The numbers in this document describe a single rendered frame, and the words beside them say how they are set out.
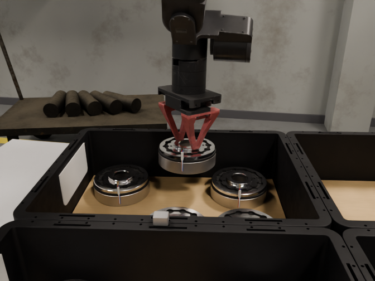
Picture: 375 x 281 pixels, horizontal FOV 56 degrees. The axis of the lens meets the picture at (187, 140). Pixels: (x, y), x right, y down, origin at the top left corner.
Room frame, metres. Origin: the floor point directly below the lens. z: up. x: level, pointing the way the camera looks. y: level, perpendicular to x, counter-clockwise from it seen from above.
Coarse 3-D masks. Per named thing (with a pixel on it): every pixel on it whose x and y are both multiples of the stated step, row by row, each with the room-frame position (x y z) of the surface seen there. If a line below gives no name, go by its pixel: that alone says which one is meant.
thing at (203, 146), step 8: (184, 136) 0.62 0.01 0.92; (160, 144) 0.58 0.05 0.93; (168, 144) 0.58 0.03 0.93; (208, 144) 0.59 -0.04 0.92; (168, 152) 0.55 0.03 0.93; (176, 152) 0.55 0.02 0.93; (184, 152) 0.55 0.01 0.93; (192, 152) 0.55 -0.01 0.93; (200, 152) 0.55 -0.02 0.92; (208, 152) 0.55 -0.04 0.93
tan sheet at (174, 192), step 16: (160, 192) 0.57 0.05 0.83; (176, 192) 0.57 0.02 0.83; (192, 192) 0.57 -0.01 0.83; (208, 192) 0.57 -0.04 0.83; (272, 192) 0.57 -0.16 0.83; (80, 208) 0.52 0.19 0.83; (96, 208) 0.52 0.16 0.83; (112, 208) 0.52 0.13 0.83; (128, 208) 0.52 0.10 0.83; (144, 208) 0.52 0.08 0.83; (160, 208) 0.52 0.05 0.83; (192, 208) 0.52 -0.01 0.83; (208, 208) 0.52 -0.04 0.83; (224, 208) 0.52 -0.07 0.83; (256, 208) 0.52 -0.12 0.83; (272, 208) 0.52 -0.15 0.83
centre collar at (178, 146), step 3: (186, 138) 0.60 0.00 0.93; (177, 141) 0.59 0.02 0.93; (180, 141) 0.59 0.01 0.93; (183, 141) 0.59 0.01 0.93; (186, 141) 0.59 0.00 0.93; (174, 144) 0.57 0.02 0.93; (177, 144) 0.57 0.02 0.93; (177, 147) 0.56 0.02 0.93; (180, 147) 0.56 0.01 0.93; (186, 147) 0.56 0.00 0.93; (189, 147) 0.56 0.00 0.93; (180, 150) 0.56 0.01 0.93; (183, 150) 0.56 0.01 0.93; (186, 150) 0.55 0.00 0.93; (189, 150) 0.55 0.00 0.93; (192, 150) 0.56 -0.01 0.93
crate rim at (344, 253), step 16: (16, 224) 0.35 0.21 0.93; (32, 224) 0.35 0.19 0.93; (48, 224) 0.35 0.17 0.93; (64, 224) 0.35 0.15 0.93; (80, 224) 0.35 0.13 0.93; (96, 224) 0.35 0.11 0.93; (112, 224) 0.35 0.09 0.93; (128, 224) 0.35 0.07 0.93; (144, 224) 0.35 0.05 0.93; (176, 224) 0.35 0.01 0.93; (192, 224) 0.35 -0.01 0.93; (208, 224) 0.35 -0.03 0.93; (0, 240) 0.32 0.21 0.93; (336, 240) 0.32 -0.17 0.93; (336, 256) 0.30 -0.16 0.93; (352, 272) 0.27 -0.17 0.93
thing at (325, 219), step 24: (72, 144) 0.57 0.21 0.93; (288, 144) 0.57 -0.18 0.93; (312, 192) 0.42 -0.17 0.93; (24, 216) 0.36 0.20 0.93; (48, 216) 0.36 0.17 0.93; (72, 216) 0.36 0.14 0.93; (96, 216) 0.36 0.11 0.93; (120, 216) 0.36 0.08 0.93; (144, 216) 0.36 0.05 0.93; (192, 216) 0.36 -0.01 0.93
